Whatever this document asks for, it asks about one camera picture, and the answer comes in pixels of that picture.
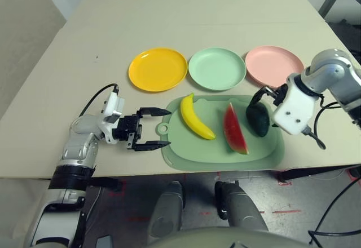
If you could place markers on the green cutting board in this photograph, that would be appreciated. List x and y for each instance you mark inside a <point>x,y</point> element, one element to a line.
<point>197,152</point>

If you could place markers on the grey oblong box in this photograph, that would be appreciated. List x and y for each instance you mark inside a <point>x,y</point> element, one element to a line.
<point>104,241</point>

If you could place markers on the grey robot torso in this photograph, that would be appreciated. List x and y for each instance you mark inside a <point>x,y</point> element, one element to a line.
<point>225,239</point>

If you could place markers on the grey robot leg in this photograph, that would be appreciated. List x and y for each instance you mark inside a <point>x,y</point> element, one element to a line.
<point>166,208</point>
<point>239,205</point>

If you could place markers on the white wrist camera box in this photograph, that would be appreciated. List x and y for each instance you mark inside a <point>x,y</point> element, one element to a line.
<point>112,107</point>
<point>293,110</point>

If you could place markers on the red watermelon slice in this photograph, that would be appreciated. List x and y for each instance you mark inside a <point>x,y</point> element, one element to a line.
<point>232,132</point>

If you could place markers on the green plastic plate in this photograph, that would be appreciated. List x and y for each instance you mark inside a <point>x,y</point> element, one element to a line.
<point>215,69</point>

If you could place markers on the yellow toy banana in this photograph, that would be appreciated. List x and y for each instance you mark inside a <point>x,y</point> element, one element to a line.
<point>191,118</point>

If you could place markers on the black-legged side table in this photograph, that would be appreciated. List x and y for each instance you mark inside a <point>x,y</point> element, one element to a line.
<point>331,0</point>

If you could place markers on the grey left robot leg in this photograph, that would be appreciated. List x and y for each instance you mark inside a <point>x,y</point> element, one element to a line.
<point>166,208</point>

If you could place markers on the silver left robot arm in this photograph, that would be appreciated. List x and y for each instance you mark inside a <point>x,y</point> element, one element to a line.
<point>79,146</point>

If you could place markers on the pink plastic plate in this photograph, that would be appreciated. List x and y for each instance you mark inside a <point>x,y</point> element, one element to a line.
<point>270,62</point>

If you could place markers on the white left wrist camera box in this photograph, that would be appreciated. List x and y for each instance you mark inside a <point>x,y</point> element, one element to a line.
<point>112,107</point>

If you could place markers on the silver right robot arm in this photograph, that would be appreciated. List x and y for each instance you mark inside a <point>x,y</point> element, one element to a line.
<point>330,70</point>

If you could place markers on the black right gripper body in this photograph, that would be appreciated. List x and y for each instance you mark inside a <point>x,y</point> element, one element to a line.
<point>280,93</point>

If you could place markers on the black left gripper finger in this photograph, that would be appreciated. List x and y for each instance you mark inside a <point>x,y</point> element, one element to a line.
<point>153,111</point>
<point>150,145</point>

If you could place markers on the yellow plastic plate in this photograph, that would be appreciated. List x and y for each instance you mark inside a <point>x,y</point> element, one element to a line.
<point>158,69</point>

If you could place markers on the dark green avocado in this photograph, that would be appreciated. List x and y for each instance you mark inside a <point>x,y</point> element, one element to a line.
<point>258,121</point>

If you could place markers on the grey right robot leg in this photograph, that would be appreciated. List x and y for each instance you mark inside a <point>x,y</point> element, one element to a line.
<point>239,205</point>

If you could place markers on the black table foot bar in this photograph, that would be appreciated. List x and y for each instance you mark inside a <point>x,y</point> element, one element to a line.
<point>101,182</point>
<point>310,172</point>

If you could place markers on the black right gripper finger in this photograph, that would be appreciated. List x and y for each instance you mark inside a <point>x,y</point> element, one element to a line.
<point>274,124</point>
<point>259,95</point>

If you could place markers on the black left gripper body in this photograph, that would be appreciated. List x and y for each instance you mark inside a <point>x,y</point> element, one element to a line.
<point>128,126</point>

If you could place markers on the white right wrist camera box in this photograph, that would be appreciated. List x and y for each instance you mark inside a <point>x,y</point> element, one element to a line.
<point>293,110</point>

